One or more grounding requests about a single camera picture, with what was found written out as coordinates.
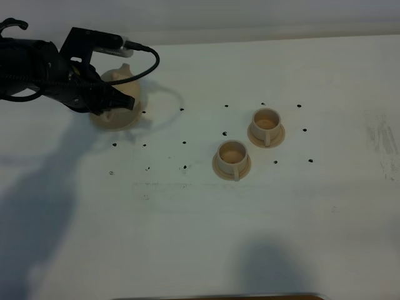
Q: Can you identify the beige near cup saucer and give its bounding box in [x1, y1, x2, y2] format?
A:
[212, 153, 251, 181]

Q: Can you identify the beige far teacup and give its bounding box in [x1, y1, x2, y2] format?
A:
[250, 108, 282, 129]

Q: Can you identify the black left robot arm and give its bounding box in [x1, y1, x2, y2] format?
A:
[1, 27, 135, 115]

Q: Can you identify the beige near teacup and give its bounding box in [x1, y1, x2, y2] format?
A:
[216, 140, 249, 163]

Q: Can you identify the black left camera cable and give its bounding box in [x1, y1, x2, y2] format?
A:
[102, 41, 161, 86]

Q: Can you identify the beige cup saucer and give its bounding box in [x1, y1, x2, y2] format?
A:
[212, 153, 251, 181]
[247, 124, 285, 149]

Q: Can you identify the beige far cup saucer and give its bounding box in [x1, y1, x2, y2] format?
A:
[247, 124, 285, 149]

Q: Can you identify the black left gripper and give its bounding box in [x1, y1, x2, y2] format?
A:
[37, 56, 135, 113]

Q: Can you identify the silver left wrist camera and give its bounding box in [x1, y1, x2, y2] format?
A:
[59, 27, 134, 63]

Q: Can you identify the beige teapot saucer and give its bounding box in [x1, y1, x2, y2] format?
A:
[89, 100, 142, 131]

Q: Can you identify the beige teacup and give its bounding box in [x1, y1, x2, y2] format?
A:
[216, 140, 249, 163]
[250, 108, 282, 129]

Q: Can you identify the beige teapot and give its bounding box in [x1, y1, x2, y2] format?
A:
[99, 63, 142, 130]

